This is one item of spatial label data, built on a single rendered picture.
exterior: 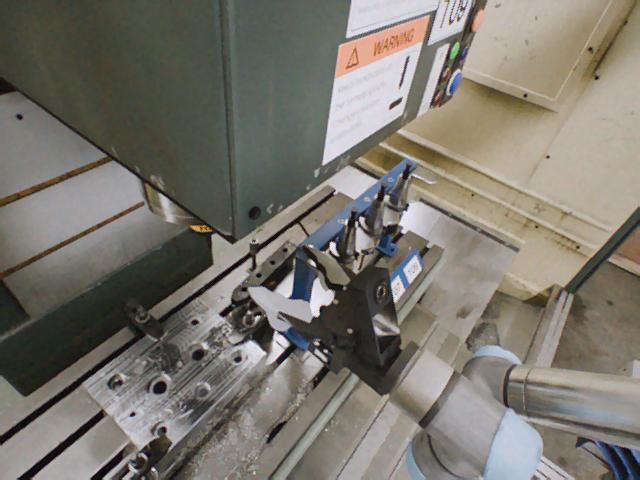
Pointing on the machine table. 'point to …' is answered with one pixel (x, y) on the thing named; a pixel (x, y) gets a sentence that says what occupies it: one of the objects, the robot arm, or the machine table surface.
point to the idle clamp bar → (264, 274)
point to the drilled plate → (229, 378)
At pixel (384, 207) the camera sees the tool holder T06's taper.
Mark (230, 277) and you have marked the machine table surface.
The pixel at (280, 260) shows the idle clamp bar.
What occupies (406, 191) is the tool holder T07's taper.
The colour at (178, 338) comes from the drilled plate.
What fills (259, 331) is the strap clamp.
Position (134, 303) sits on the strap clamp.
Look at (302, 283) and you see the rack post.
